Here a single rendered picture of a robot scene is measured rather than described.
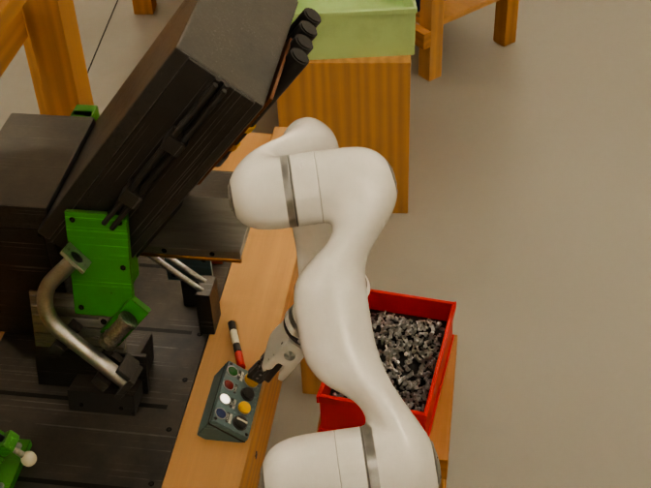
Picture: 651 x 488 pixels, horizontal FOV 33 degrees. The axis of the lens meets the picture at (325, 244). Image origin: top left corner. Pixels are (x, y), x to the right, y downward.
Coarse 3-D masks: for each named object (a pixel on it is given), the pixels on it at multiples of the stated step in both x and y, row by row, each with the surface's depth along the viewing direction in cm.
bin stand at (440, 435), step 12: (456, 336) 237; (456, 348) 234; (444, 384) 226; (444, 396) 224; (444, 408) 222; (444, 420) 219; (432, 432) 217; (444, 432) 217; (444, 444) 214; (444, 456) 212; (444, 468) 213; (444, 480) 217
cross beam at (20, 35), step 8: (16, 16) 255; (16, 24) 256; (24, 24) 260; (8, 32) 251; (16, 32) 256; (24, 32) 260; (0, 40) 248; (8, 40) 252; (16, 40) 256; (24, 40) 260; (0, 48) 248; (8, 48) 252; (16, 48) 256; (0, 56) 248; (8, 56) 252; (0, 64) 248; (8, 64) 252; (0, 72) 249
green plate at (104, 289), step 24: (72, 216) 198; (96, 216) 197; (72, 240) 200; (96, 240) 199; (120, 240) 198; (96, 264) 201; (120, 264) 200; (96, 288) 203; (120, 288) 202; (96, 312) 206
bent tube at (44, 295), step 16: (64, 256) 197; (80, 256) 200; (48, 272) 201; (64, 272) 199; (80, 272) 198; (48, 288) 201; (48, 304) 203; (48, 320) 204; (64, 336) 205; (80, 336) 207; (80, 352) 206; (96, 352) 206; (96, 368) 207; (112, 368) 207
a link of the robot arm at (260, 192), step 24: (312, 120) 163; (264, 144) 156; (288, 144) 158; (312, 144) 160; (336, 144) 165; (240, 168) 151; (264, 168) 149; (288, 168) 149; (240, 192) 149; (264, 192) 148; (288, 192) 148; (240, 216) 151; (264, 216) 149; (288, 216) 150
